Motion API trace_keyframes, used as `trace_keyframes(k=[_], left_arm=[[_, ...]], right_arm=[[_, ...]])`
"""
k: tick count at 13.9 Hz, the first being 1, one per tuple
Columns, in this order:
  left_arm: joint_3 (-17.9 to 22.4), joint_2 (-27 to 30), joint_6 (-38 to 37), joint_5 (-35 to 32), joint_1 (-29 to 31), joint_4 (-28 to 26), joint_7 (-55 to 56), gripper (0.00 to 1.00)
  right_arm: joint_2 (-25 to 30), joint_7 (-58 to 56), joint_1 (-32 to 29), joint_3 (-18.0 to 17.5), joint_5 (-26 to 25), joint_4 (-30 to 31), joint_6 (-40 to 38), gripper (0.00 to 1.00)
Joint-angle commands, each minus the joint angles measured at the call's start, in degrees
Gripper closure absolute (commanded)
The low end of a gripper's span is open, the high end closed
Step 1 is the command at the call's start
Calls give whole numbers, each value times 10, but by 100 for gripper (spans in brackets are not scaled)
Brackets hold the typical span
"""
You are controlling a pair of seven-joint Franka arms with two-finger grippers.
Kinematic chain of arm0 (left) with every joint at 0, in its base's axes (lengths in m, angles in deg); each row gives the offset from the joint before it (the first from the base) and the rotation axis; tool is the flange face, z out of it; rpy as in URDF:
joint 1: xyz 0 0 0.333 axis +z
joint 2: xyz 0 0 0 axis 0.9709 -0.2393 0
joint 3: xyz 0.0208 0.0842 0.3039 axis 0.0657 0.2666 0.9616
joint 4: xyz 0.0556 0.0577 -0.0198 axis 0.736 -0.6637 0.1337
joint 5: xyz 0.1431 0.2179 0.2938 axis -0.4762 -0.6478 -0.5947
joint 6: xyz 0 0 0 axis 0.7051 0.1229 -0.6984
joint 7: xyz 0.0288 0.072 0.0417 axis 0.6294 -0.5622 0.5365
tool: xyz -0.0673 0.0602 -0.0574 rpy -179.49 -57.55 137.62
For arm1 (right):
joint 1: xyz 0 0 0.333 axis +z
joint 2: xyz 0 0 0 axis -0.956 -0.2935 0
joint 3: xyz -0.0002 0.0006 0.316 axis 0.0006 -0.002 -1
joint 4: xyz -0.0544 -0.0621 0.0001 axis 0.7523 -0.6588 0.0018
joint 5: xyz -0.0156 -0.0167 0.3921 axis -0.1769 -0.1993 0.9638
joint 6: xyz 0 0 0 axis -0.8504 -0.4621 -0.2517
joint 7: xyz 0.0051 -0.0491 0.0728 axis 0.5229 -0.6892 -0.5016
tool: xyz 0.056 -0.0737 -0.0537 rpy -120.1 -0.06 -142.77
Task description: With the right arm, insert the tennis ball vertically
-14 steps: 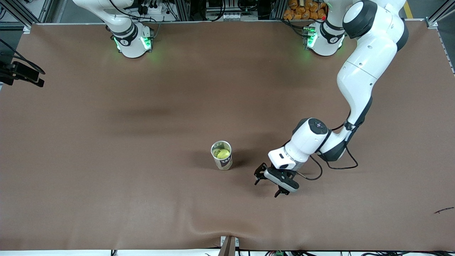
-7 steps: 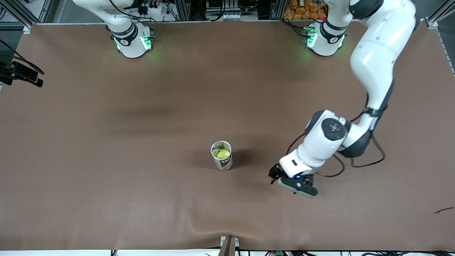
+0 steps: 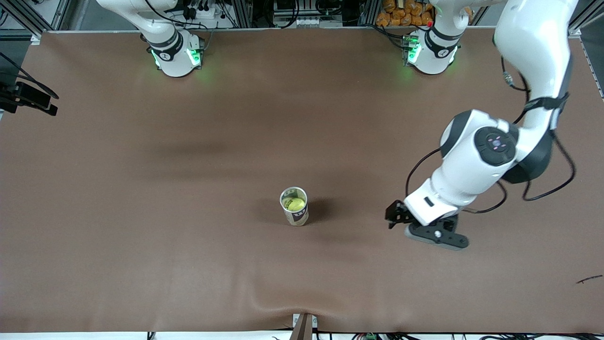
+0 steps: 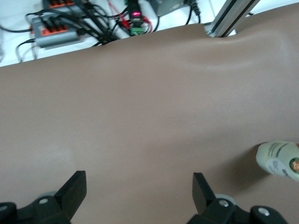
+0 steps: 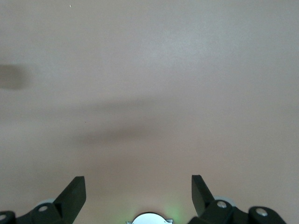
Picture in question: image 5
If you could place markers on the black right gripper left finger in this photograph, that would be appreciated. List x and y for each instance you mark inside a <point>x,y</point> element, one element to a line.
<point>67,205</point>

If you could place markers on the brown table cover sheet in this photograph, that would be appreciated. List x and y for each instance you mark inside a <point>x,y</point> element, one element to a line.
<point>149,70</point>

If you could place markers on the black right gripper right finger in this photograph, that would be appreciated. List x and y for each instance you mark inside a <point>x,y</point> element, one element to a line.
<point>210,210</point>

